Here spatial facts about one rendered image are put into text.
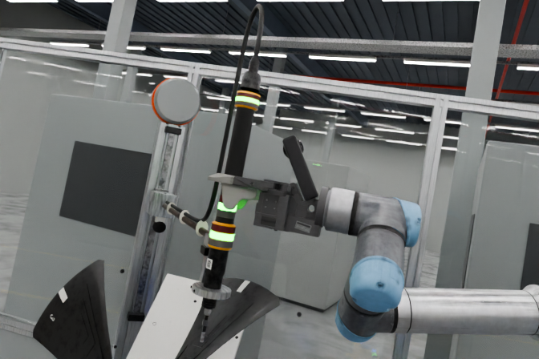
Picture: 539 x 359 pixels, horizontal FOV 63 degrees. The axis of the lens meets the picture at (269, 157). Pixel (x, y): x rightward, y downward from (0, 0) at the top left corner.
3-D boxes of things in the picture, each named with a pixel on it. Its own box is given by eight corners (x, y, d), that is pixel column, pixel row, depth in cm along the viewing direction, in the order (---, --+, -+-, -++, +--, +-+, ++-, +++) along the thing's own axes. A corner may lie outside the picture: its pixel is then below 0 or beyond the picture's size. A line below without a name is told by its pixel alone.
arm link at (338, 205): (354, 190, 72) (354, 191, 80) (326, 185, 73) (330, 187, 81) (346, 235, 72) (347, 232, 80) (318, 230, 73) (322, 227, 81)
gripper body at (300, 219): (249, 224, 75) (318, 239, 72) (257, 174, 75) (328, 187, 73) (258, 222, 82) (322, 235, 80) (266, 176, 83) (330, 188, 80)
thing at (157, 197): (144, 213, 140) (150, 187, 141) (167, 216, 143) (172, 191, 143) (149, 218, 131) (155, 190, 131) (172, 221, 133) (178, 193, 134)
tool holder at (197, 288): (184, 283, 82) (194, 231, 83) (220, 286, 85) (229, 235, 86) (196, 298, 74) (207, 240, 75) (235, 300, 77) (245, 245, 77)
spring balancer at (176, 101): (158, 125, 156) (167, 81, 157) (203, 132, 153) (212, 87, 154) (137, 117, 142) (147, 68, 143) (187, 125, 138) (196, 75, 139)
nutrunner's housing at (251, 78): (195, 303, 80) (241, 57, 82) (215, 304, 81) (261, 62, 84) (200, 310, 76) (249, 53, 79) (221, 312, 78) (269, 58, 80)
